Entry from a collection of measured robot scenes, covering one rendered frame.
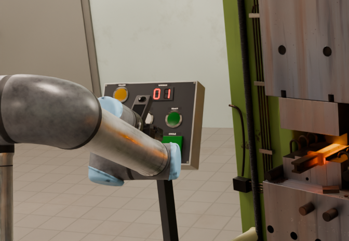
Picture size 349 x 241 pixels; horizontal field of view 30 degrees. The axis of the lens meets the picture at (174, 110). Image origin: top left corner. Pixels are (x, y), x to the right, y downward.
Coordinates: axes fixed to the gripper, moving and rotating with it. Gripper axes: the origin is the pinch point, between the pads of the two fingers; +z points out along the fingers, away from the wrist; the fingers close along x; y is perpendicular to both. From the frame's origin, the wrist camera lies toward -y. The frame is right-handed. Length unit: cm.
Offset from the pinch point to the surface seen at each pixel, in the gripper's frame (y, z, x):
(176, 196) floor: -16, 241, -89
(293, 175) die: 8.0, 14.4, 38.6
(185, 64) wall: -158, 365, -141
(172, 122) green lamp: -7.5, 10.7, -0.2
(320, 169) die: 7.0, 9.1, 47.4
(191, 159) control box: 4.3, 11.9, 7.0
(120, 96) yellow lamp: -16.4, 10.6, -19.8
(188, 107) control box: -12.6, 11.0, 4.7
